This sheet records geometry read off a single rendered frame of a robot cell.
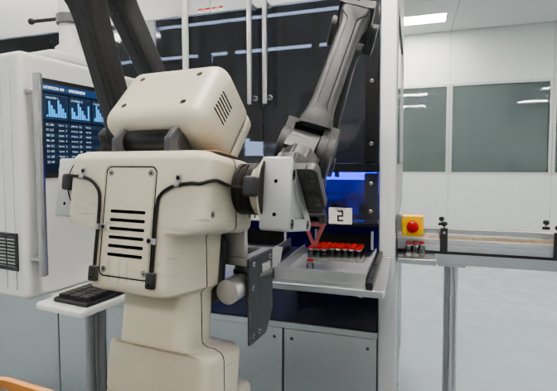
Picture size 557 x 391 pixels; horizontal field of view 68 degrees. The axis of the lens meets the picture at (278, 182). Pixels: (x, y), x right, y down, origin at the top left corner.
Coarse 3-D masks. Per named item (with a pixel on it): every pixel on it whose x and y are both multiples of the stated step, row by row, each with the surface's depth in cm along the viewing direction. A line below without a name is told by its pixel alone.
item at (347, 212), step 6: (330, 210) 151; (336, 210) 151; (348, 210) 149; (330, 216) 151; (336, 216) 151; (348, 216) 149; (330, 222) 151; (336, 222) 151; (342, 222) 150; (348, 222) 149
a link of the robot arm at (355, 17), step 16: (352, 0) 88; (368, 0) 88; (352, 16) 86; (368, 16) 87; (336, 32) 96; (352, 32) 85; (368, 32) 93; (336, 48) 83; (352, 48) 83; (336, 64) 82; (320, 80) 81; (336, 80) 80; (320, 96) 79; (336, 96) 79; (304, 112) 78; (320, 112) 78; (288, 128) 76; (304, 128) 80; (320, 128) 78; (336, 128) 77; (320, 144) 74; (336, 144) 77; (320, 160) 73
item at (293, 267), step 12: (300, 252) 146; (276, 264) 122; (288, 264) 133; (300, 264) 135; (324, 264) 135; (336, 264) 135; (348, 264) 135; (360, 264) 135; (372, 264) 131; (276, 276) 120; (288, 276) 119; (300, 276) 118; (312, 276) 117; (324, 276) 116; (336, 276) 114; (348, 276) 113; (360, 276) 112
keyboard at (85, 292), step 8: (80, 288) 128; (88, 288) 128; (96, 288) 128; (64, 296) 123; (72, 296) 121; (80, 296) 121; (88, 296) 121; (96, 296) 122; (104, 296) 124; (112, 296) 126; (72, 304) 120; (80, 304) 118; (88, 304) 118
